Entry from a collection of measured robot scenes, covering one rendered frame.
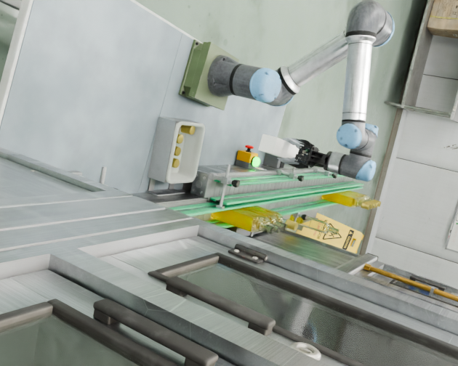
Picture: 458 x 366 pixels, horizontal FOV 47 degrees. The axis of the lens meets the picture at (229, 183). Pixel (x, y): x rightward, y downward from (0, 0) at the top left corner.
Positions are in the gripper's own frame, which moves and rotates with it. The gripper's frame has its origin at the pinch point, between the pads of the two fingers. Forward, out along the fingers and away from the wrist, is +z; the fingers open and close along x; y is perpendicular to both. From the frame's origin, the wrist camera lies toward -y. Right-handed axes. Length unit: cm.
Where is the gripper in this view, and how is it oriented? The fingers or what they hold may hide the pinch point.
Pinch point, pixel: (283, 149)
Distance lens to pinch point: 198.8
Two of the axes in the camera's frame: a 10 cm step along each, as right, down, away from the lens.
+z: -8.3, -2.6, 4.9
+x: -2.7, 9.6, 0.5
